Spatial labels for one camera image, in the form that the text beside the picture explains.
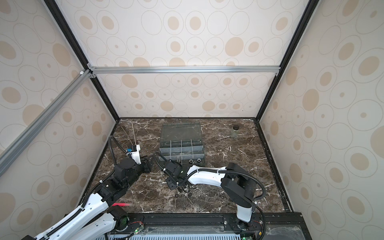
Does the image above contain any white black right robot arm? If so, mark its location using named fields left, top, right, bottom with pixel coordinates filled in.
left=152, top=152, right=267, bottom=223

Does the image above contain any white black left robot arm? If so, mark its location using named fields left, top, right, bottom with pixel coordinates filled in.
left=24, top=136, right=151, bottom=240

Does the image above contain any pile of nuts and screws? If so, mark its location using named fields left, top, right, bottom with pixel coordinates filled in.
left=177, top=185, right=196, bottom=197

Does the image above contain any clear plastic organizer box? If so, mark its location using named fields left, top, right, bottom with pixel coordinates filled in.
left=160, top=123, right=206, bottom=167

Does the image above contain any pink marker pen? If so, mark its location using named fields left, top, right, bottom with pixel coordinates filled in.
left=113, top=203, right=132, bottom=207

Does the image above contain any small glass jar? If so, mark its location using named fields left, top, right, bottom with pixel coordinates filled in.
left=231, top=124, right=240, bottom=138

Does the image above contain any black base frame rail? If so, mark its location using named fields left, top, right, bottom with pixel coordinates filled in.
left=53, top=212, right=313, bottom=240

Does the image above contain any diagonal aluminium rail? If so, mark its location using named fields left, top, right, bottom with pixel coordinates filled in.
left=1, top=70, right=91, bottom=175

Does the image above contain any horizontal aluminium rail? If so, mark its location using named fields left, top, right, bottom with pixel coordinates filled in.
left=91, top=66, right=280, bottom=74

